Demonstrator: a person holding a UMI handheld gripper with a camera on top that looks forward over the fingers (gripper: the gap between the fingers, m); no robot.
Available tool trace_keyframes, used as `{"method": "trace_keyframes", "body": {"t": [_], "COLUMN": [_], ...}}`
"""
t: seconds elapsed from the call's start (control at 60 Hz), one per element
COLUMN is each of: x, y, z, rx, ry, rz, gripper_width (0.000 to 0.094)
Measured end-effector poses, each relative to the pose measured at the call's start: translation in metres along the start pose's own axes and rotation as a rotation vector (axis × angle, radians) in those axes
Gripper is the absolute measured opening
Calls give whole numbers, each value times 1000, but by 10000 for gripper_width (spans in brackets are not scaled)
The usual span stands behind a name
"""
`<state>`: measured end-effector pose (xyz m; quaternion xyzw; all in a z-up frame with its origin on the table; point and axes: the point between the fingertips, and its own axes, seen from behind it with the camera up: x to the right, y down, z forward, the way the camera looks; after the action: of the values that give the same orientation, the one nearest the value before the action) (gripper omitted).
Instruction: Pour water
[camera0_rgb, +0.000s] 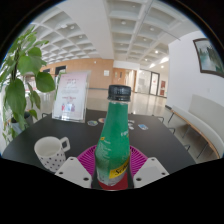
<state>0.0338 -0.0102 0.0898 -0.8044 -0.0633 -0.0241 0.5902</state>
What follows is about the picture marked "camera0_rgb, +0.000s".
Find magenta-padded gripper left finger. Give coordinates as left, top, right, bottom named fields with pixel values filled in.
left=54, top=145, right=98, bottom=190

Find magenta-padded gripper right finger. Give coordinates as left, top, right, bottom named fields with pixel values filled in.
left=127, top=145, right=171, bottom=190

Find green plastic drink bottle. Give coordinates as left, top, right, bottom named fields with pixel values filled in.
left=94, top=84, right=133, bottom=188

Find white dotted mug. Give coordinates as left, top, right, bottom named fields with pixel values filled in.
left=33, top=135, right=72, bottom=173

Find flat round red coaster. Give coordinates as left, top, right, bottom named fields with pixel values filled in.
left=97, top=171, right=130, bottom=191

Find black metal chairs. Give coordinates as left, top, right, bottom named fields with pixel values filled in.
left=41, top=111, right=202, bottom=159

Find long white bench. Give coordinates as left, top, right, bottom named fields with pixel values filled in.
left=166, top=93, right=224, bottom=160

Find clear acrylic sign stand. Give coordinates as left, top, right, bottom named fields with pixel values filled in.
left=51, top=70, right=91, bottom=124

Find dark-framed glass door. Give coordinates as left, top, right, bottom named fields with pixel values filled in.
left=149, top=71, right=161, bottom=97

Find green leafy potted plant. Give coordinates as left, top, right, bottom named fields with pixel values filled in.
left=0, top=25, right=57, bottom=145

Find ceiling lights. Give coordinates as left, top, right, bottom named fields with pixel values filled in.
left=59, top=19, right=171, bottom=69

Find framed landscape painting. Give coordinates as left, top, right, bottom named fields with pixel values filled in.
left=192, top=37, right=224, bottom=79

